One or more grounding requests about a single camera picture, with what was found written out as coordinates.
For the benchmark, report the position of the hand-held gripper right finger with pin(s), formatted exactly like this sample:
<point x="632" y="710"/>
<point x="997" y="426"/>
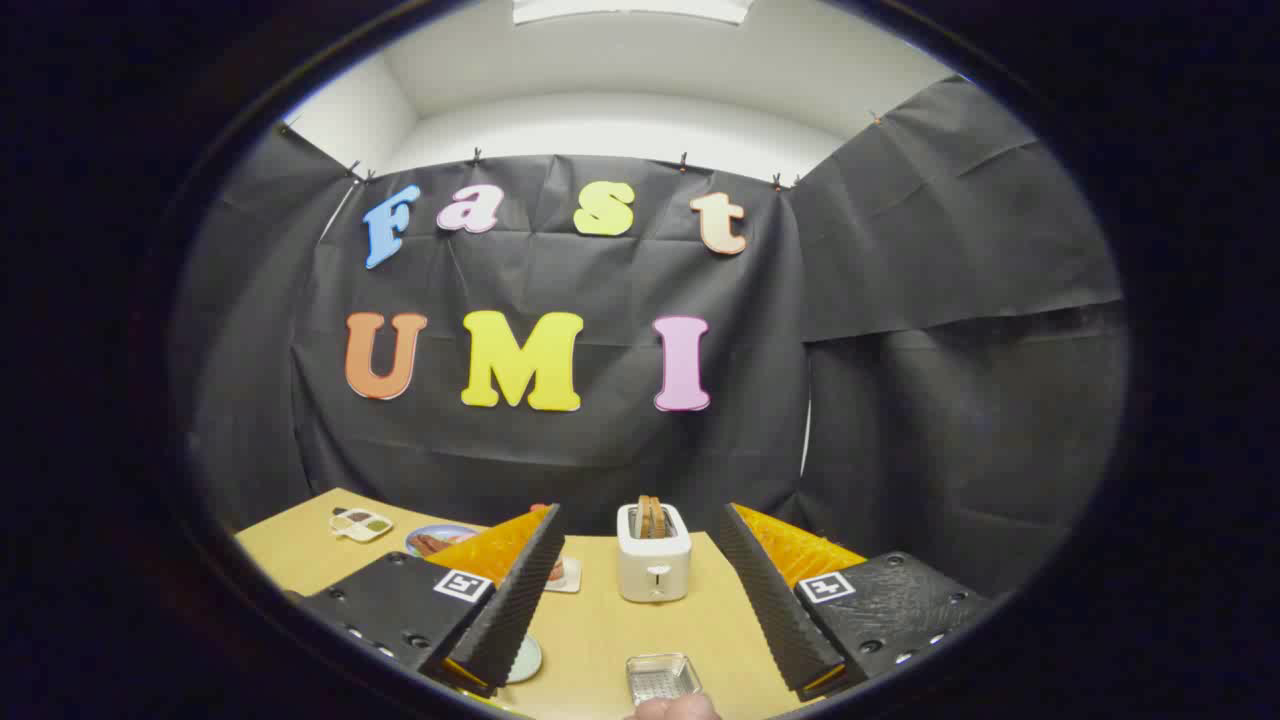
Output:
<point x="775" y="610"/>

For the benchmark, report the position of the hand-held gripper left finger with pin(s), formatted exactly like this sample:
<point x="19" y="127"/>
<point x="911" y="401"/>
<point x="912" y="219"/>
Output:
<point x="515" y="600"/>

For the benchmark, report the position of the clear plastic water bottle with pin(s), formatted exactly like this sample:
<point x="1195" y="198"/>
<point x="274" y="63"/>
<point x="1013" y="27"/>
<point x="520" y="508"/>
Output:
<point x="556" y="571"/>

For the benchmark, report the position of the white square coaster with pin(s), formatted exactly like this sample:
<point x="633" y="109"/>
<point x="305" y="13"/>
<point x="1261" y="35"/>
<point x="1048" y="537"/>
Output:
<point x="573" y="582"/>

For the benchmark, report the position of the light green plate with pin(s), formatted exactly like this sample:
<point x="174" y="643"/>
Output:
<point x="527" y="660"/>

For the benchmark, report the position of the brown toy meat pieces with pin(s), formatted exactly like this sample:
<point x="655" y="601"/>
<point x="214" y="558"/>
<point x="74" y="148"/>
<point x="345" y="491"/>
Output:
<point x="432" y="545"/>

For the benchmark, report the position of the blue rimmed colourful plate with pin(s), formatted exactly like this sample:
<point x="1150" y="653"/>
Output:
<point x="432" y="534"/>

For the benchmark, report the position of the white toaster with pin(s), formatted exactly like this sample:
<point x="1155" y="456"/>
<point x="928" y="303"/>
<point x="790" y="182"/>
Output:
<point x="654" y="560"/>

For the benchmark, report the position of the metal mesh basket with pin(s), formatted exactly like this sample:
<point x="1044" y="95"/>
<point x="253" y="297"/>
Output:
<point x="663" y="678"/>

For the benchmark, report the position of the brown toast slice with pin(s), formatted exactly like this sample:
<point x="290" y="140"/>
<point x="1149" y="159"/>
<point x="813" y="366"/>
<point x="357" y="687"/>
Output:
<point x="645" y="518"/>
<point x="660" y="519"/>

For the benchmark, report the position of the white divided sauce dish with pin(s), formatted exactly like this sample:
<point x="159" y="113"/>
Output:
<point x="360" y="524"/>

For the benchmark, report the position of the ceiling light panel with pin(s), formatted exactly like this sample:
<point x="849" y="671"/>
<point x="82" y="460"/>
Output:
<point x="630" y="10"/>

